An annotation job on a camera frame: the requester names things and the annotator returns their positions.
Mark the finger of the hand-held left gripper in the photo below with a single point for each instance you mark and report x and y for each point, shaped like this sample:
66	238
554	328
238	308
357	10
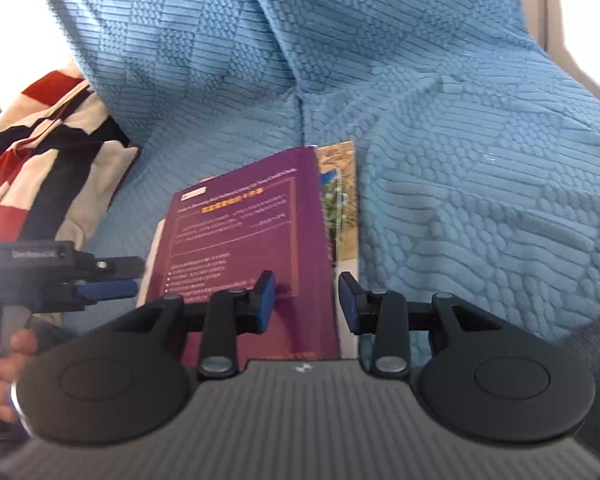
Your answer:
107	291
120	268

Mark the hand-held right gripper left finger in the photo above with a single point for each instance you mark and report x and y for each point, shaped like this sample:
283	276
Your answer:
264	305

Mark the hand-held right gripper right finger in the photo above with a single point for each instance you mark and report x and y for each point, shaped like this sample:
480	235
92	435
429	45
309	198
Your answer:
349	307

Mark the photo cover notebook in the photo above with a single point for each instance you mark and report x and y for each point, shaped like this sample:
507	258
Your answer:
330	200

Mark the person's left hand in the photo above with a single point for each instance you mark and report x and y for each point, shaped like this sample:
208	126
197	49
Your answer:
5	365

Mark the red black cream striped blanket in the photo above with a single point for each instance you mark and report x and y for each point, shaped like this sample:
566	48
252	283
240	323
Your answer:
40	175

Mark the gold cover book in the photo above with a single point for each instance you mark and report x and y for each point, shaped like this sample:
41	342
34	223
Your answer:
347	200

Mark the blue textured floor chair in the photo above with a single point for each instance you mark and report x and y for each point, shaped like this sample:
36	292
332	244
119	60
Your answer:
480	185

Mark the blue quilted sofa cover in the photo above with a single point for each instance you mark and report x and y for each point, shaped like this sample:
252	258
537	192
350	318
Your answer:
180	60

